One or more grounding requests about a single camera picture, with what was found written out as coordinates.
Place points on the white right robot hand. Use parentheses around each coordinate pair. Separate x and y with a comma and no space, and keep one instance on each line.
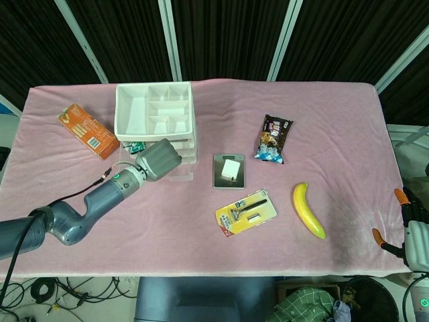
(415,234)

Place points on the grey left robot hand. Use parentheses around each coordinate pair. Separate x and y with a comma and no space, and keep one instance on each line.
(159,160)

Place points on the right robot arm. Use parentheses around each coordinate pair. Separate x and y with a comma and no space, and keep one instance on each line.
(422,302)

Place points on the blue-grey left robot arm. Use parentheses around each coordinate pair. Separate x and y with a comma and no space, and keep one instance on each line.
(80,211)

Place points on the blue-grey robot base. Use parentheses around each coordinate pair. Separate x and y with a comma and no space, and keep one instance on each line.
(204,298)

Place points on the white divided organizer tray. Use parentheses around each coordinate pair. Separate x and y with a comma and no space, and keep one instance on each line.
(155,113)

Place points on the green gum packet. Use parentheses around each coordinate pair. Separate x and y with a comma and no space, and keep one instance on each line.
(134,146)

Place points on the white power adapter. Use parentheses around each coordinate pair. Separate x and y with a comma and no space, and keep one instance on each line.
(229,168)

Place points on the grey digital scale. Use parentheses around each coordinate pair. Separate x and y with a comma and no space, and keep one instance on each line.
(229,171)

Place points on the pink tablecloth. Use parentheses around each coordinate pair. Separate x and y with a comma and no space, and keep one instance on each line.
(207,214)

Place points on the orange food carton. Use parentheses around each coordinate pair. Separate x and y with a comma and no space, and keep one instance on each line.
(88,130)

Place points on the black waste bin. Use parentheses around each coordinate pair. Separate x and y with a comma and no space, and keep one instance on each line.
(370,298)

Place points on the razor in yellow blister pack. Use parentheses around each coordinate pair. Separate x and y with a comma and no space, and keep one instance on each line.
(246,212)

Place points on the yellow banana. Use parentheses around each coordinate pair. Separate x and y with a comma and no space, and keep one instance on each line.
(307,209)

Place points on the dark chocolate snack bag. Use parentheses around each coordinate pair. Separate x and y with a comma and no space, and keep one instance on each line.
(273,139)

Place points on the green checkered cloth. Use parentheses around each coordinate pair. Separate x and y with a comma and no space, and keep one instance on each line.
(303,307)

